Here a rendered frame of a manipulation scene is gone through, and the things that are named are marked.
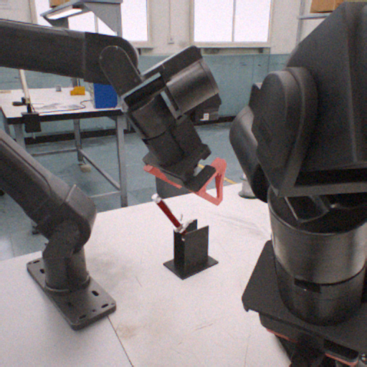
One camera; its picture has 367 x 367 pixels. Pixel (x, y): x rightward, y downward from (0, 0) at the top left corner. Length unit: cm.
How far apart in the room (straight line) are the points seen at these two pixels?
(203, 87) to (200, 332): 33
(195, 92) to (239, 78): 535
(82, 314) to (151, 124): 28
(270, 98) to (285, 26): 621
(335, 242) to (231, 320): 36
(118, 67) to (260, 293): 30
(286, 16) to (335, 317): 618
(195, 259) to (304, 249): 44
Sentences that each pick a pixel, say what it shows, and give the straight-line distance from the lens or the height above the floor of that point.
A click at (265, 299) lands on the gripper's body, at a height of 93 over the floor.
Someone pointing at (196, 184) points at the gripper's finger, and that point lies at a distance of 50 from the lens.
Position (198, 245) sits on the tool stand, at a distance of 62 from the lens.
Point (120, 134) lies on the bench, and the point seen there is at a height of 58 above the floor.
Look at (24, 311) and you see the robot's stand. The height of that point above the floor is 75.
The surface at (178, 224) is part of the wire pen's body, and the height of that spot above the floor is 84.
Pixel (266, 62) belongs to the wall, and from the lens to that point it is 614.
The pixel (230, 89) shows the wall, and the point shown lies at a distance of 575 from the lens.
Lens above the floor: 111
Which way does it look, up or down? 21 degrees down
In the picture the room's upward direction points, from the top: straight up
